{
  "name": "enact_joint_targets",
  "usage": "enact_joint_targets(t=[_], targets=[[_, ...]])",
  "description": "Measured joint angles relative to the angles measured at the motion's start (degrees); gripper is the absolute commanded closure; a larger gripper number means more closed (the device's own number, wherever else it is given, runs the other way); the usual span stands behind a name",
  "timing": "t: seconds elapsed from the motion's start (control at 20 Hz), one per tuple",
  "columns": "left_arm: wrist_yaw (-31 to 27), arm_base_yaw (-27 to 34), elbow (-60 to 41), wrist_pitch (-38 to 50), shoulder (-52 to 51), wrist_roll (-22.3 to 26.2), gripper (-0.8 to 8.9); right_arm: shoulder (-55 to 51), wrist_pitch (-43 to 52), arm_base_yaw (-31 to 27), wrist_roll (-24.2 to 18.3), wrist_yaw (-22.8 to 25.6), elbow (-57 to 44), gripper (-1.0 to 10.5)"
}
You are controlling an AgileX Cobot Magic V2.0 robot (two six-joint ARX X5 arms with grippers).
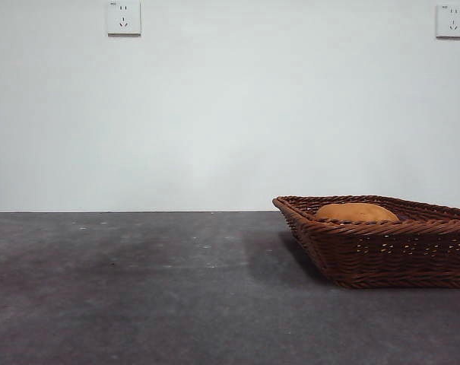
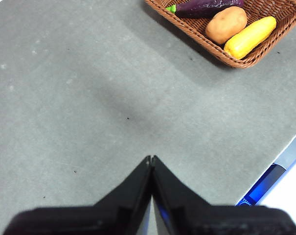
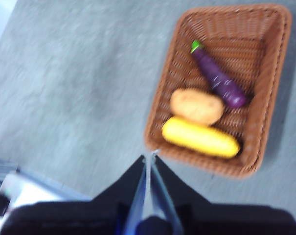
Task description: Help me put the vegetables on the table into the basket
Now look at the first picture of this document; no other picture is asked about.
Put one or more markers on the brown potato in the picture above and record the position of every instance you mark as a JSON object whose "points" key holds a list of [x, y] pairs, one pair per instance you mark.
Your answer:
{"points": [[357, 213]]}

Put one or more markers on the brown wicker basket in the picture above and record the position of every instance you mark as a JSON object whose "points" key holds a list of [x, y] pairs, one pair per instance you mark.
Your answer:
{"points": [[385, 262]]}

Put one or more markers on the white wall socket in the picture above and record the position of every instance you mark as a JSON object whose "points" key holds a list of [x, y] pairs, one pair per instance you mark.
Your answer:
{"points": [[124, 19], [449, 21]]}

